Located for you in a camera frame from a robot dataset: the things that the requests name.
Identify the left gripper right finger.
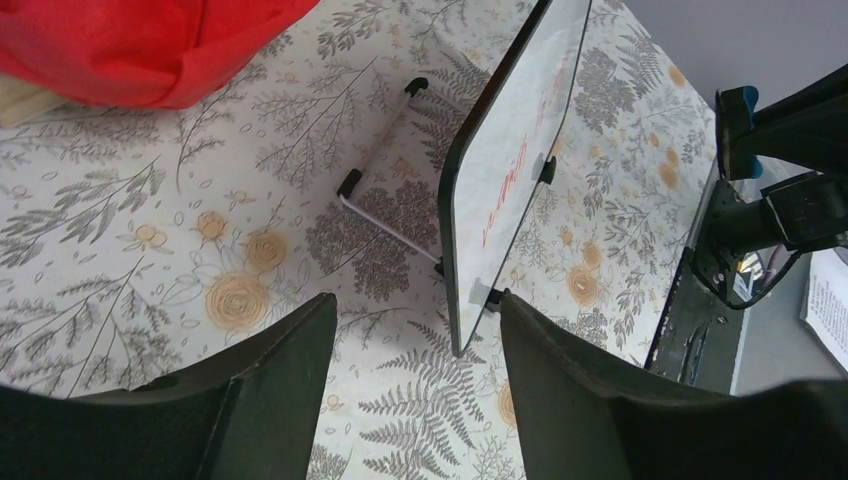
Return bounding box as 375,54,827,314
500,293,847,479

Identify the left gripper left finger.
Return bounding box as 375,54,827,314
1,293,337,479

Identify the white board black frame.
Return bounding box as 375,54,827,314
437,1,592,357

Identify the blue black whiteboard eraser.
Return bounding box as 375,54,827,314
715,85,763,181

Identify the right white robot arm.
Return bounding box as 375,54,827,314
688,67,847,310

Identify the floral table cloth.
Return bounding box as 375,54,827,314
1,1,715,479

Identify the white paper sheet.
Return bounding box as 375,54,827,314
801,249,847,372

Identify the red tank top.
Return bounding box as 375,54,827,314
1,0,316,109

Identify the wooden clothes rack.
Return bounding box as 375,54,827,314
1,74,68,128

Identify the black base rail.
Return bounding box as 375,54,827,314
644,167,744,394

